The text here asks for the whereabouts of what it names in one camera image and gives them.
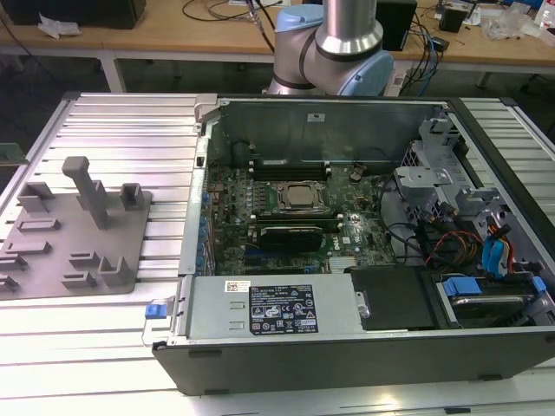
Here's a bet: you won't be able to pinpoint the green RAM stick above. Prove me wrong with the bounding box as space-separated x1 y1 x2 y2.
0 141 29 166

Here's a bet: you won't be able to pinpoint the black RAM slot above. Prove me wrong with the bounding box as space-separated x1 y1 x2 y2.
252 159 331 172
252 169 332 182

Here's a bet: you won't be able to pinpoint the metal CPU socket cover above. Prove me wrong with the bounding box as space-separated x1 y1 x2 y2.
274 180 325 212

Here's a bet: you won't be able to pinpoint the silver CPU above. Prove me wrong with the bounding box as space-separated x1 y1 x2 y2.
287 185 314 206

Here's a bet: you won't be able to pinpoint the black graphics card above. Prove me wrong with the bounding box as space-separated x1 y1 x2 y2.
258 224 325 253

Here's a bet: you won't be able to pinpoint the green motherboard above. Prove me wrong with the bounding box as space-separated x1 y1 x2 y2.
203 162 396 276

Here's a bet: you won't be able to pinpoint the grey power supply unit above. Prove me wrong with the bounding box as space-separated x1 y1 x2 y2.
184 276 363 341

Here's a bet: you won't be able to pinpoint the black plastic shroud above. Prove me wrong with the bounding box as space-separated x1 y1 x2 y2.
345 265 440 333

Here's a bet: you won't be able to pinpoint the metal drive cage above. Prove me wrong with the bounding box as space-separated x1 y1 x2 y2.
393 110 526 244

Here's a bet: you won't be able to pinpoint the black open PC case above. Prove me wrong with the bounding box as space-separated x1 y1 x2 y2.
142 93 555 398

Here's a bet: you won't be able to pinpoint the hard disk in blue carrier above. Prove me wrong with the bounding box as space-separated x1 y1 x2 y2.
436 276 539 331

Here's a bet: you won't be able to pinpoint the grey parts rack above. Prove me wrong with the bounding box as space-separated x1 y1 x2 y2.
0 155 154 301

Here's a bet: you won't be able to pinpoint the tall black box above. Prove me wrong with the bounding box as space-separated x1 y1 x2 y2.
375 0 419 52

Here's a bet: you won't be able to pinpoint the wooden desk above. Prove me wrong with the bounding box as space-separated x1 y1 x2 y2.
0 0 555 62

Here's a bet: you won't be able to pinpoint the small black box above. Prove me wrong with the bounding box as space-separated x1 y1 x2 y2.
438 7 468 32

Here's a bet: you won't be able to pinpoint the large black box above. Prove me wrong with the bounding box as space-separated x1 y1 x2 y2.
7 0 147 30

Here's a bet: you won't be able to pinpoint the crumpled white plastic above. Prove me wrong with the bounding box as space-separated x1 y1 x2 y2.
36 11 82 41

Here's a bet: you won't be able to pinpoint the clear plastic bags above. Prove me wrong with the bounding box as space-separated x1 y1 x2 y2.
484 6 555 43

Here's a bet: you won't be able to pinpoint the grey case hinge bracket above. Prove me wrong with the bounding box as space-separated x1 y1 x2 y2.
193 93 219 126

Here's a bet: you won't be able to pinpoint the coloured power wire bundle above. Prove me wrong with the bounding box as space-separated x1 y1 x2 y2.
423 228 485 266

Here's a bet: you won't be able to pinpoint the blue flat data cable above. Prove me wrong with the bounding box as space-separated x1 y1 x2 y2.
480 233 513 279

